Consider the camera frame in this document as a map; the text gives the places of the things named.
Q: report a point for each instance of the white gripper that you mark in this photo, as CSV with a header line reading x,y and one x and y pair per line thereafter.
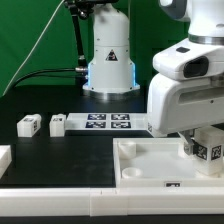
x,y
188,90

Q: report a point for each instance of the white square tabletop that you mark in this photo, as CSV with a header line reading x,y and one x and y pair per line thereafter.
x,y
157,162

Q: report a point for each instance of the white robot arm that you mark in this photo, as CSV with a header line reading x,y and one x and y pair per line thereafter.
x,y
112,73

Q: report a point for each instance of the white marker base plate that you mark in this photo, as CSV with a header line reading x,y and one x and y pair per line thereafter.
x,y
106,121

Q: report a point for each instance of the white left obstacle wall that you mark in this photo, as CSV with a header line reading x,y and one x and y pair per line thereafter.
x,y
5,158

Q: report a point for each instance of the white obstacle wall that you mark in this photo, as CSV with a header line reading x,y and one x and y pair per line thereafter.
x,y
5,158
111,202

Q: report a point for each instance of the white front obstacle wall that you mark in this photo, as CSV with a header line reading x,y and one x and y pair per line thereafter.
x,y
111,202

